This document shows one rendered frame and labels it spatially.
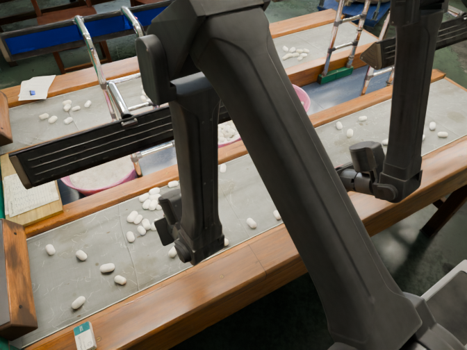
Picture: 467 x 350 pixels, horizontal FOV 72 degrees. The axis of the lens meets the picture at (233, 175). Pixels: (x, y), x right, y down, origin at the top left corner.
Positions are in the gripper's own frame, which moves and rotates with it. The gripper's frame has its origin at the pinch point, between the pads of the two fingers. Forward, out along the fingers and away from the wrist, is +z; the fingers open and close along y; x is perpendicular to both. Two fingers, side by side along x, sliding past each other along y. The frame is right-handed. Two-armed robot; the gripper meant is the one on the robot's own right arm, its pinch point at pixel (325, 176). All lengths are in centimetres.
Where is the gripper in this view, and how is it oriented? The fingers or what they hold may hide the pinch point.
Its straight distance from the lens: 97.4
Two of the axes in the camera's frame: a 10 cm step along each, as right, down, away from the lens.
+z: -3.7, -0.9, 9.2
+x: 2.9, 9.3, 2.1
